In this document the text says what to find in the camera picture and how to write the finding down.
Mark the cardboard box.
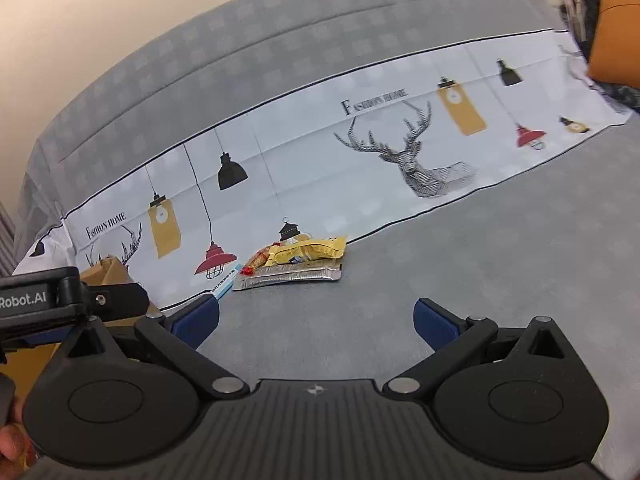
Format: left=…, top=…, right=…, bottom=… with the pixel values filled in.
left=0, top=255, right=163, bottom=400

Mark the silver printed snack packet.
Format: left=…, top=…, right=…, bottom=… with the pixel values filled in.
left=234, top=261, right=344, bottom=292

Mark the person's left hand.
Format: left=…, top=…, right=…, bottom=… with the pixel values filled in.
left=0, top=395, right=40, bottom=477

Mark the grey curtain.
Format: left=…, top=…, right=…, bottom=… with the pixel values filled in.
left=0, top=199, right=19, bottom=277

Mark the orange pillow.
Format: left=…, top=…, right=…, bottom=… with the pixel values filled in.
left=585, top=0, right=640, bottom=95

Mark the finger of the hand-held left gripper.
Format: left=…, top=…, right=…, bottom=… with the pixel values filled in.
left=81, top=282, right=150, bottom=321

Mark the small orange snack packet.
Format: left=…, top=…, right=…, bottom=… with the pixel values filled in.
left=240, top=247, right=275, bottom=276

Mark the dark patterned cloth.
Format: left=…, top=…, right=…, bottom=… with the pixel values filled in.
left=542, top=0, right=640, bottom=117

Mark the yellow snack packet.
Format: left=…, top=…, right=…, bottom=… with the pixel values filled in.
left=269, top=236, right=348, bottom=266

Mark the blue stick packet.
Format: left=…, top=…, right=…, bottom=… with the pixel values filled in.
left=206, top=262, right=244, bottom=302

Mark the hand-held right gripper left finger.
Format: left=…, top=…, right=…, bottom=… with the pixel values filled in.
left=50, top=294, right=250, bottom=402

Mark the grey printed bed sheet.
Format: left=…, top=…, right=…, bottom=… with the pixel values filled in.
left=12, top=0, right=640, bottom=388

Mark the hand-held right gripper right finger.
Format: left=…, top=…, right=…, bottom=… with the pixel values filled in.
left=381, top=297, right=583, bottom=402

